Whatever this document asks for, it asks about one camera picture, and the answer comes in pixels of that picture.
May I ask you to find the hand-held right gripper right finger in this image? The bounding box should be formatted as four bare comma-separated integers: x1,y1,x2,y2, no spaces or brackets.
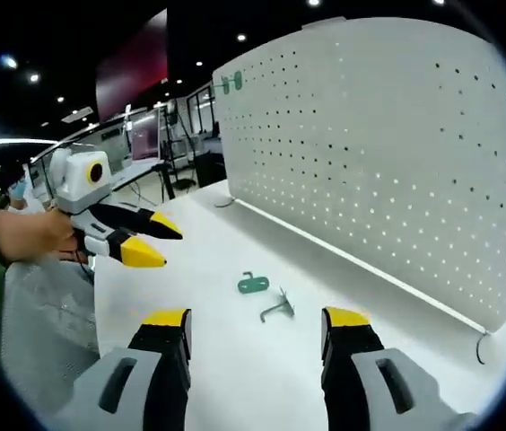
320,306,476,431

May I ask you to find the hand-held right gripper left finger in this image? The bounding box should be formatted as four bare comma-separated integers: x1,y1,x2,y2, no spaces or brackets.
53,308,193,431

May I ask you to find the grey metal hook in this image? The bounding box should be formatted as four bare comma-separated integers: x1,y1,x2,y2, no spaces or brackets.
259,286,297,324

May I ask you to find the white perforated mounting plate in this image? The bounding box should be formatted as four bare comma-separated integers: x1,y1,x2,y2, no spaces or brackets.
211,16,506,365

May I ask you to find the person's left hand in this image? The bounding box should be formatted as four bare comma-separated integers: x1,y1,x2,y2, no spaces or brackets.
8,207,78,266

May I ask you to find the black computer tower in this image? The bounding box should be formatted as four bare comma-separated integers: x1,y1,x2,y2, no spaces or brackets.
193,151,228,189

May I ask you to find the grey mesh office chair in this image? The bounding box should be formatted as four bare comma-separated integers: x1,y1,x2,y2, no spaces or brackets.
0,258,104,412

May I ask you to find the large red display screen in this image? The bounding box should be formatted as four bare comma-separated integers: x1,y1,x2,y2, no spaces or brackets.
94,7,169,123

